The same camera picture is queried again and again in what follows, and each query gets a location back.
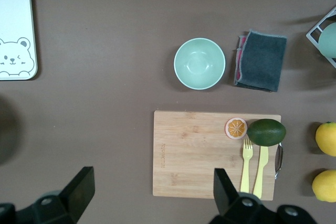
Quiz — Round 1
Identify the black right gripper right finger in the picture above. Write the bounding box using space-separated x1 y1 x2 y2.
209 168 281 224

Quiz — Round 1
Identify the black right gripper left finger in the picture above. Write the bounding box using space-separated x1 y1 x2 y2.
18 166 96 224

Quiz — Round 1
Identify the yellow plastic fork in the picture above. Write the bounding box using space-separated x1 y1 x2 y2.
240 138 254 193

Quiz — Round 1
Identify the yellow plastic knife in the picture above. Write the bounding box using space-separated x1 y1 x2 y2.
253 145 270 200

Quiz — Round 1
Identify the bamboo cutting board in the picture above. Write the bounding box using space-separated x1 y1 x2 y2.
152 110 284 200

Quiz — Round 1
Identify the orange fruit slice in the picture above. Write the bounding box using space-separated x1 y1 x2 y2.
224 117 248 140

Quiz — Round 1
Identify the green avocado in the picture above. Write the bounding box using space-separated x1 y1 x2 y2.
246 118 287 147

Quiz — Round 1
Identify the yellow lemon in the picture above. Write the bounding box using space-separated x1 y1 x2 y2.
314 121 336 156
311 169 336 203

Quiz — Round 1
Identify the pale green bowl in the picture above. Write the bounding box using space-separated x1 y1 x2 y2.
173 37 226 91

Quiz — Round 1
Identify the grey folded cloth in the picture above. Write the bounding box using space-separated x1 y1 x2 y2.
233 29 288 93

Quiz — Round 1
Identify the brown table cover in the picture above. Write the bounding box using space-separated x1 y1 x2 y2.
0 0 336 224

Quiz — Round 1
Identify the pink cloth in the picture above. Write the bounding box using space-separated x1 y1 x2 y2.
235 35 249 82

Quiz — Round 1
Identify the pale green cup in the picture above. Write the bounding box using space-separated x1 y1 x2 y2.
318 22 336 59

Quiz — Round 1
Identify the cream bear print tray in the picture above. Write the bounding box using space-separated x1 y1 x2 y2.
0 0 38 81

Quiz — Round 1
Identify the white wire rack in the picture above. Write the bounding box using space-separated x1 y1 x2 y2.
306 6 336 69

